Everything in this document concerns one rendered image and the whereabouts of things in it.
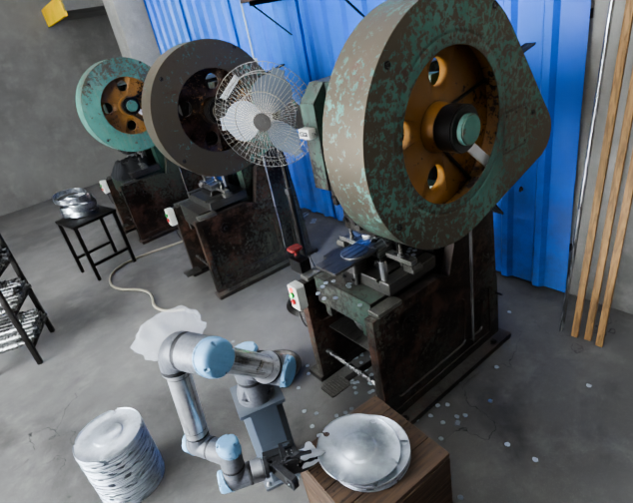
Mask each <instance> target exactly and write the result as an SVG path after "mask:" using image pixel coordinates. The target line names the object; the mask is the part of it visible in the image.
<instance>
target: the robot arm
mask: <svg viewBox="0 0 633 503"><path fill-rule="evenodd" d="M158 363H159V367H160V370H161V373H162V376H163V377H164V378H167V381H168V384H169V387H170V390H171V393H172V396H173V399H174V402H175V405H176V408H177V411H178V414H179V417H180V420H181V423H182V426H183V429H184V432H185V435H184V437H183V440H182V442H183V443H182V448H183V450H184V451H185V452H188V453H189V454H191V455H193V456H198V457H201V458H204V459H206V460H209V461H212V462H215V463H217V464H220V465H221V468H222V470H219V471H218V473H217V476H218V483H219V487H220V491H221V493H223V494H226V493H230V492H235V491H237V490H240V489H243V488H245V487H248V486H251V485H254V483H255V484H257V483H260V482H263V481H266V478H267V480H268V479H271V475H270V473H271V472H273V474H275V475H276V476H277V477H278V478H279V479H281V480H282V481H283V482H284V483H285V484H287V485H288V486H289V487H290V488H291V489H293V490H294V491H295V490H296V489H297V488H298V487H299V486H300V484H299V479H298V477H297V476H296V475H295V474H297V473H302V472H305V471H306V470H308V469H310V468H311V467H313V466H314V465H315V464H316V463H317V462H318V458H317V457H318V456H322V455H323V454H324V453H325V450H323V449H316V448H315V447H314V446H313V444H312V443H311V442H306V444H305V448H303V449H300V450H298V451H296V448H295V446H294V444H293V441H292V440H288V441H285V442H282V443H279V444H278V448H275V449H272V450H268V451H265V452H262V454H263V457H262V459H261V457H259V458H256V459H253V460H250V461H247V462H244V457H243V453H242V446H241V444H240V442H239V439H238V437H237V436H236V435H234V434H229V435H228V434H226V435H223V436H222V437H220V438H219V437H216V436H213V435H211V434H210V432H209V429H208V425H207V422H206V419H205V415H204V412H203V409H202V405H201V402H200V398H199V395H198V392H197V388H196V385H195V382H194V378H193V375H192V373H193V374H197V375H201V376H203V377H206V378H221V377H223V376H225V375H226V374H233V375H234V376H235V378H236V381H237V384H238V388H237V397H238V400H239V403H240V404H241V405H242V406H244V407H258V406H261V405H263V404H265V403H267V402H268V401H269V400H270V399H271V398H272V397H273V395H274V393H275V387H274V385H276V386H280V387H289V386H290V385H291V384H292V382H293V380H294V377H295V374H296V368H297V365H296V360H295V358H294V357H293V356H291V355H288V354H282V353H277V352H273V351H269V350H261V349H258V346H257V345H256V344H255V343H254V342H252V341H246V342H243V343H241V344H238V345H237V346H233V345H232V344H231V343H230V342H229V341H228V340H226V339H224V338H222V337H220V336H211V335H206V334H200V333H195V332H189V331H184V330H181V331H176V332H174V333H172V334H170V335H169V336H167V337H166V338H165V339H164V341H163V342H162V344H161V346H160V349H159V353H158ZM287 442H289V443H290V444H288V446H285V447H283V444H284V443H287Z"/></svg>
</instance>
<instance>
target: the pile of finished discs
mask: <svg viewBox="0 0 633 503"><path fill-rule="evenodd" d="M371 416H372V417H374V419H371V420H370V422H371V423H376V420H375V419H376V418H380V419H382V420H383V421H385V422H386V423H387V424H389V425H390V426H391V427H392V428H393V430H394V431H395V433H396V434H397V436H398V439H399V442H400V457H399V460H398V462H395V464H397V465H396V466H395V468H394V469H393V471H392V472H391V473H390V474H389V475H388V476H386V477H385V478H383V479H382V480H380V481H378V482H375V483H372V484H368V485H349V484H345V483H342V482H340V479H338V481H339V482H340V483H341V484H343V485H344V486H346V487H348V488H350V489H352V490H355V491H359V492H377V491H381V490H384V489H387V488H389V487H391V486H392V485H394V484H395V483H397V480H400V479H401V478H402V477H403V475H404V474H405V472H406V471H407V469H408V466H409V463H410V458H411V451H410V444H409V440H408V437H407V435H406V433H405V431H404V430H403V429H402V428H401V427H400V426H399V425H398V424H397V423H396V422H394V421H393V420H391V419H389V418H387V417H384V416H380V415H371Z"/></svg>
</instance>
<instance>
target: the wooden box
mask: <svg viewBox="0 0 633 503"><path fill-rule="evenodd" d="M355 413H362V414H368V415H380V416H384V417H387V418H389V419H391V420H393V421H394V422H396V423H397V424H398V425H399V426H400V427H401V428H402V429H403V430H404V431H405V433H406V435H407V437H408V440H409V444H410V451H411V458H410V463H409V466H408V469H407V471H406V472H405V474H404V475H403V477H402V478H401V479H400V480H397V483H395V484H394V485H392V486H391V487H389V488H387V489H384V490H381V491H377V492H359V491H355V490H352V489H350V488H348V487H346V486H344V485H343V484H341V483H340V482H339V481H337V480H335V479H334V478H332V477H331V476H329V475H328V474H327V473H326V472H325V471H324V470H323V468H322V467H321V465H320V463H319V461H318V462H317V463H316V464H315V465H314V466H313V467H311V468H310V469H308V470H306V471H305V472H302V473H301V476H302V479H303V483H304V485H305V488H306V491H307V495H308V498H309V501H310V503H453V502H452V487H451V473H450V458H449V453H448V452H447V451H446V450H445V449H443V448H442V447H441V446H439V445H438V444H437V443H436V442H434V441H433V440H432V439H431V438H429V437H428V436H427V435H425V434H424V433H423V432H422V431H420V430H419V429H418V428H416V427H415V426H414V425H413V424H411V423H410V422H408V421H407V420H406V419H405V418H404V417H402V416H401V415H400V414H398V413H397V412H396V411H395V410H393V409H392V408H390V406H388V405H387V404H386V403H384V402H383V401H382V400H381V399H379V398H378V397H377V396H373V397H372V398H371V399H369V400H368V401H367V402H365V403H364V404H362V405H361V406H360V407H358V408H357V409H356V410H354V411H353V412H352V413H350V414H355Z"/></svg>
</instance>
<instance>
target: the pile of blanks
mask: <svg viewBox="0 0 633 503"><path fill-rule="evenodd" d="M141 418H142V417H141ZM140 425H141V428H140V431H139V433H138V434H137V436H136V438H135V439H134V440H133V441H132V442H131V444H130V445H129V446H128V447H126V448H125V449H124V450H123V451H121V452H120V453H119V454H117V455H115V456H114V457H112V458H110V459H108V460H105V461H102V460H101V461H100V462H99V463H94V464H85V463H82V462H79V461H78V460H77V459H76V458H75V459H76V461H77V462H78V463H79V465H80V468H81V469H82V470H83V471H84V472H85V474H86V476H87V477H88V480H89V482H90V483H91V484H92V485H93V486H94V488H95V490H96V491H97V493H98V494H99V496H100V498H101V499H102V501H103V502H104V503H140V502H141V501H143V499H146V498H147V497H148V496H149V495H150V494H151V493H152V492H153V491H154V490H155V489H156V488H157V486H158V485H159V483H160V482H161V480H162V478H163V475H164V471H165V463H164V460H163V458H162V456H161V454H160V451H159V450H158V447H157V445H156V443H155V441H154V440H153V438H152V436H151V434H150V433H149V430H148V428H147V426H146V424H145V422H144V420H143V418H142V424H140Z"/></svg>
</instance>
